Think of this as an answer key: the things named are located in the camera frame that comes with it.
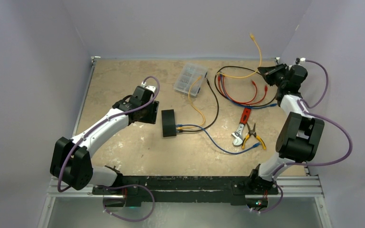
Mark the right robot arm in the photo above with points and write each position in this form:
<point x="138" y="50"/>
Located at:
<point x="300" y="135"/>

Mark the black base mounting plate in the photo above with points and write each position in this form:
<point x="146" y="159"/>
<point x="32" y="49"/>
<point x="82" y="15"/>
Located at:
<point x="235" y="190"/>

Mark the aluminium frame rail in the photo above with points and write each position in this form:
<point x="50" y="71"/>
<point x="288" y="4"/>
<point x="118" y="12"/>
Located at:
<point x="292" y="186"/>

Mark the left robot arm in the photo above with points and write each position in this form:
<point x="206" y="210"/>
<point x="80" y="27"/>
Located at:
<point x="71" y="160"/>

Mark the yellow handled pliers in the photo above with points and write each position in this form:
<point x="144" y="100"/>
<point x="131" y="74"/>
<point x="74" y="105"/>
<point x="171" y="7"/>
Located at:
<point x="252" y="132"/>

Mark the black network switch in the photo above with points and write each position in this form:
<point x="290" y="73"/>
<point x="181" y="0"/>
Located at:
<point x="168" y="123"/>

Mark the clear plastic parts box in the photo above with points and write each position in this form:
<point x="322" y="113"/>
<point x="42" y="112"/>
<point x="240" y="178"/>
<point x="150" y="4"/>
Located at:
<point x="190" y="80"/>

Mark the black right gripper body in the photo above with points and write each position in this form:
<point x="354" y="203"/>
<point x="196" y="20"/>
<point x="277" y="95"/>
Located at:
<point x="277" y="76"/>

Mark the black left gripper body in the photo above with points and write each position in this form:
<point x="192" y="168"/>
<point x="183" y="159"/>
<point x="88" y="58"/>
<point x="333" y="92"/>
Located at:
<point x="148" y="113"/>

